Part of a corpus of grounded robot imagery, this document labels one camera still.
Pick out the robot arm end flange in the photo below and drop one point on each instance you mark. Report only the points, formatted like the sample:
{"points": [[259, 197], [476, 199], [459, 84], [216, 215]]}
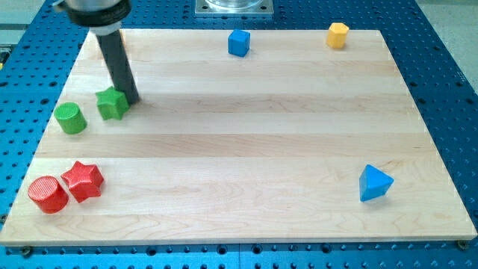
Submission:
{"points": [[102, 17]]}

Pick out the blue triangle block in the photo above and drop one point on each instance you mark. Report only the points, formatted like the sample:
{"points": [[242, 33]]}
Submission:
{"points": [[373, 183]]}

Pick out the light wooden board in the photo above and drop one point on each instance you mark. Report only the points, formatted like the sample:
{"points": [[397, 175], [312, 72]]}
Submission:
{"points": [[267, 148]]}

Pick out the blue cube block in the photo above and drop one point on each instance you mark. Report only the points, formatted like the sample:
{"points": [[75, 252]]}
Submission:
{"points": [[239, 43]]}

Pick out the green star block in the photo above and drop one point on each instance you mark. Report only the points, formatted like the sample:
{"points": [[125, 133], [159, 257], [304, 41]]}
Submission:
{"points": [[111, 104]]}

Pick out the yellow hexagon block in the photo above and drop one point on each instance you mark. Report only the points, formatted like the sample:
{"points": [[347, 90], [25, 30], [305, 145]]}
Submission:
{"points": [[337, 35]]}

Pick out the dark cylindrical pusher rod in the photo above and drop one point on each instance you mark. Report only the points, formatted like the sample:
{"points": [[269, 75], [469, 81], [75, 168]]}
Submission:
{"points": [[116, 60]]}

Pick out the red star block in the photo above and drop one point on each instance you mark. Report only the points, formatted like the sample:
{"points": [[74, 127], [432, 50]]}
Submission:
{"points": [[84, 181]]}

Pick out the green cylinder block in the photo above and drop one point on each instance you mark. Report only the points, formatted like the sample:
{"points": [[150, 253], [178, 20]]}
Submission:
{"points": [[70, 118]]}

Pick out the red cylinder block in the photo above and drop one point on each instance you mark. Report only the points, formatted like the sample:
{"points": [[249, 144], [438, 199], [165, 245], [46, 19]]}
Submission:
{"points": [[47, 193]]}

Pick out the blue perforated metal table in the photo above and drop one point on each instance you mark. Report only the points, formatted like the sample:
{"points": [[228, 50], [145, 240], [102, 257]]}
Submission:
{"points": [[39, 65]]}

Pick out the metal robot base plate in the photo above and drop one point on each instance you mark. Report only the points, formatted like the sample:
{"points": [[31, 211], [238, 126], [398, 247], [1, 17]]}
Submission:
{"points": [[233, 7]]}

